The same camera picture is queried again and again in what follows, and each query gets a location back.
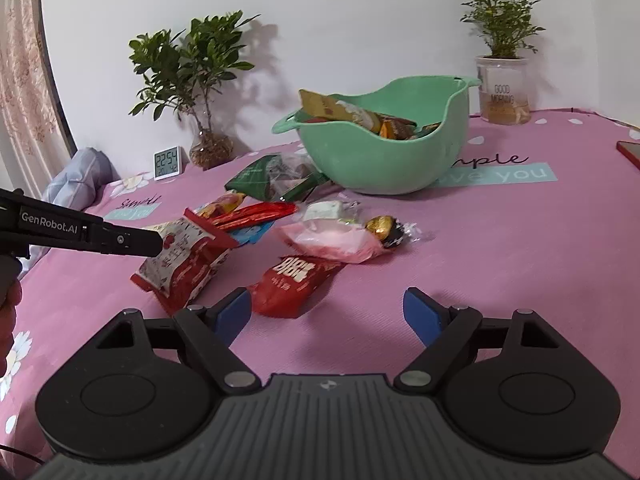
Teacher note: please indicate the green stick packet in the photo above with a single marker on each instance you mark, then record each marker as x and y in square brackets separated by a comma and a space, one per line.
[302, 187]

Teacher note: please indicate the person's left hand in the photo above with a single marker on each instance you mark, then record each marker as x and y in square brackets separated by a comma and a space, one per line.
[7, 320]

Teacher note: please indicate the white red printed packet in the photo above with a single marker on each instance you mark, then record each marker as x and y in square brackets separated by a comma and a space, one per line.
[180, 265]

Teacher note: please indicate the green triangular packet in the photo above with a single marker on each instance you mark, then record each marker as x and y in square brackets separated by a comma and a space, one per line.
[255, 175]

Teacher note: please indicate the white digital clock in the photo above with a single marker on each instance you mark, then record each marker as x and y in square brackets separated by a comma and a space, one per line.
[168, 162]

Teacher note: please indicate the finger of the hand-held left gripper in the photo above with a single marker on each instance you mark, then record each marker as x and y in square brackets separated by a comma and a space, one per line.
[130, 244]

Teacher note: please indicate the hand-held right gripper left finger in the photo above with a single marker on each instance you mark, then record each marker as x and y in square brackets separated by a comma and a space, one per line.
[232, 317]

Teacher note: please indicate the grey blue pillow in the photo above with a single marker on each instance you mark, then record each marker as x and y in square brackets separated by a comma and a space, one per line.
[80, 172]

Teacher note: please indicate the leafy plant in glass vase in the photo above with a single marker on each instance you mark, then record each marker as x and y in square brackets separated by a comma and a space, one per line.
[212, 150]

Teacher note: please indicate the green plastic bowl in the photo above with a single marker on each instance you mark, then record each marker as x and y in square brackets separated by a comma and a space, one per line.
[380, 165]

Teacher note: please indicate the blue packet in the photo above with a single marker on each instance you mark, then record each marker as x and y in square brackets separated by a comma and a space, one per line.
[252, 232]

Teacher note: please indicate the orange yellow packet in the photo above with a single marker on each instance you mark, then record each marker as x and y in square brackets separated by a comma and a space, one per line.
[222, 205]

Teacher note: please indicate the pink patterned curtain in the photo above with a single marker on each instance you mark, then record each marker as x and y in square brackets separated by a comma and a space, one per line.
[25, 85]

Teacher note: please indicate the clear packet rice cake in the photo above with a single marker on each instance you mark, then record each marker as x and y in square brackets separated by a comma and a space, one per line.
[322, 210]

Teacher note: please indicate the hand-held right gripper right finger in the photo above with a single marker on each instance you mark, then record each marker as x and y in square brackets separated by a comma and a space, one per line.
[422, 317]

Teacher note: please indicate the red packet white characters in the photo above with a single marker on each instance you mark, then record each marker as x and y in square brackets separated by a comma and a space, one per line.
[292, 285]

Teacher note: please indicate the gold foil candy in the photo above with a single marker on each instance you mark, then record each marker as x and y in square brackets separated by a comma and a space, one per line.
[380, 227]

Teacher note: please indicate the orange brown packet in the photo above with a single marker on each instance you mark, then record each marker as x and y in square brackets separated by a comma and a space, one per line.
[395, 127]

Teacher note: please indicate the thin plant in white pot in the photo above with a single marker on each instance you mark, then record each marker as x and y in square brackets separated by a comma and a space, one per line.
[502, 95]

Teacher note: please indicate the gold long packet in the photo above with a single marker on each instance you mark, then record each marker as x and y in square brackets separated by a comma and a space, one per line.
[325, 106]

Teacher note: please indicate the pink translucent packet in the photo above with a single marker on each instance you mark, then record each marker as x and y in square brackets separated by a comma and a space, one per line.
[330, 240]

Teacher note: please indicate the red long packet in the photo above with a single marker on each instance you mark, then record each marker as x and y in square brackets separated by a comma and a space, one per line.
[260, 212]

